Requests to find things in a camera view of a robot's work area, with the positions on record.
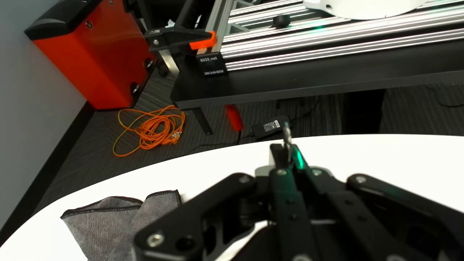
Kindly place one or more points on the dark grey cloth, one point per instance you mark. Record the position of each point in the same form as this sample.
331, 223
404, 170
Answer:
105, 229

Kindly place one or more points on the orange black case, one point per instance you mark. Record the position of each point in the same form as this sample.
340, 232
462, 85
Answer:
99, 46

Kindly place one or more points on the metal spatula spoon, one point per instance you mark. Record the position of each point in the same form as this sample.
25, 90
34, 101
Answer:
294, 152

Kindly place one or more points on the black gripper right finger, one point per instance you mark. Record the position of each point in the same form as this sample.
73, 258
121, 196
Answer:
388, 222

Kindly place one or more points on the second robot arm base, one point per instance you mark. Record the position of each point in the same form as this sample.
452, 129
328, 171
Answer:
240, 51

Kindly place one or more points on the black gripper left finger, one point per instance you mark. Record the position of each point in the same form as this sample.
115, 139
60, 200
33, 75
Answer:
207, 225

